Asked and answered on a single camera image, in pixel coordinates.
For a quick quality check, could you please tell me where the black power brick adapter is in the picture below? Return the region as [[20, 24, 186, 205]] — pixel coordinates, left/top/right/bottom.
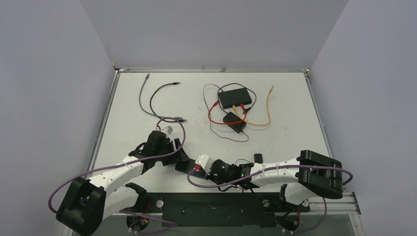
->
[[223, 112, 246, 133]]

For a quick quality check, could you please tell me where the black mains power cord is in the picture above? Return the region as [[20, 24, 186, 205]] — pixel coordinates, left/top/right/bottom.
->
[[217, 83, 257, 115]]

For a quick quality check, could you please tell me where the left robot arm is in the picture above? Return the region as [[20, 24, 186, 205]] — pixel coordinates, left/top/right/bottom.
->
[[56, 126, 183, 236]]

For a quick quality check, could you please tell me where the grey ethernet cable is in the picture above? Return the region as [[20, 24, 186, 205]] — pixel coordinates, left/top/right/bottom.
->
[[139, 73, 184, 120]]

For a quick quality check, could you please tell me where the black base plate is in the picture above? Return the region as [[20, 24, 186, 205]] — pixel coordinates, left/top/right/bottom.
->
[[127, 192, 310, 228]]

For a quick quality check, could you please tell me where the black ethernet cable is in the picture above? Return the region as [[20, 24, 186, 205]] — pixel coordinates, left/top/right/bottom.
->
[[149, 82, 188, 124]]

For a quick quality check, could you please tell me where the black Mercury switch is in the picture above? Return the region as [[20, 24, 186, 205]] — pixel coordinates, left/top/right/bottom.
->
[[218, 88, 252, 109]]

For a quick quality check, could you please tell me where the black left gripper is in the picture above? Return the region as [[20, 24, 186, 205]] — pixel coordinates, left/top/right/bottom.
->
[[155, 139, 189, 166]]

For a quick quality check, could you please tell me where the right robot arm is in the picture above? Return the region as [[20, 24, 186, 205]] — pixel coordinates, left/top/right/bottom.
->
[[195, 150, 343, 210]]

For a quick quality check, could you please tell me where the yellow ethernet cable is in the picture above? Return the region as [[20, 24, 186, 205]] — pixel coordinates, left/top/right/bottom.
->
[[231, 86, 275, 127]]

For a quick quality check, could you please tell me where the red ethernet cable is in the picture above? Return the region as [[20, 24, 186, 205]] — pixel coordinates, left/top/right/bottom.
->
[[208, 101, 248, 126]]

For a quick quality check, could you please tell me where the ribbed black network switch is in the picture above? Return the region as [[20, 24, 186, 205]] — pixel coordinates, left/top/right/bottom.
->
[[175, 159, 206, 179]]

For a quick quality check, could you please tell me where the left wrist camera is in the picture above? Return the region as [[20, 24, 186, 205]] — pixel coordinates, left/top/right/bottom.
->
[[160, 126, 173, 137]]

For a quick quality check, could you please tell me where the thin black barrel plug cable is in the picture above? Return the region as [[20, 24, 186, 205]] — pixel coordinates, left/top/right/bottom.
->
[[202, 84, 250, 142]]

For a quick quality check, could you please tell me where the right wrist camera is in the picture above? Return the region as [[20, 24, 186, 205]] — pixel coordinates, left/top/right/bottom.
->
[[195, 154, 214, 174]]

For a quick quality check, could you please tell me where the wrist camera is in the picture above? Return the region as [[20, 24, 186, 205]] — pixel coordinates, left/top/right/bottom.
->
[[195, 154, 214, 174], [160, 126, 173, 137]]

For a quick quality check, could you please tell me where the small black wall plug adapter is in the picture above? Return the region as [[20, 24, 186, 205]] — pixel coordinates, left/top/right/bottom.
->
[[253, 152, 263, 164]]

